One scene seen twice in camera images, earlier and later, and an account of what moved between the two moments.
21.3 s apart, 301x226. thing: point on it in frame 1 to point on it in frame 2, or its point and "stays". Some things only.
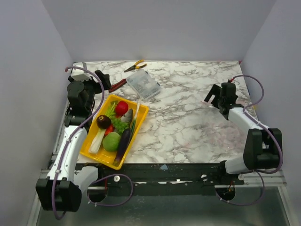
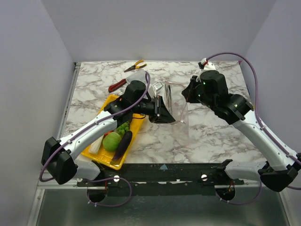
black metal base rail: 164,177 stays
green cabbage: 111,141 stays
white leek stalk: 96,141 stays
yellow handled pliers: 136,66 stays
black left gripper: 104,79 to 162,115
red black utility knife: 116,85 stays
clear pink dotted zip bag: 215,135 to 175,135
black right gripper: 217,98 to 188,93
